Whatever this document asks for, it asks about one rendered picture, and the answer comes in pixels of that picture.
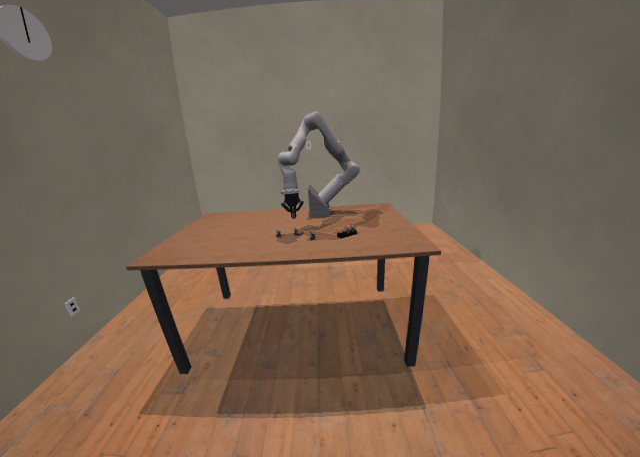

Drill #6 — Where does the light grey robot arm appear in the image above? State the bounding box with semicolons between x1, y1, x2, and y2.
278;112;360;203

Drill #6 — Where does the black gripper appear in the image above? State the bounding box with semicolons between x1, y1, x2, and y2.
281;193;304;219

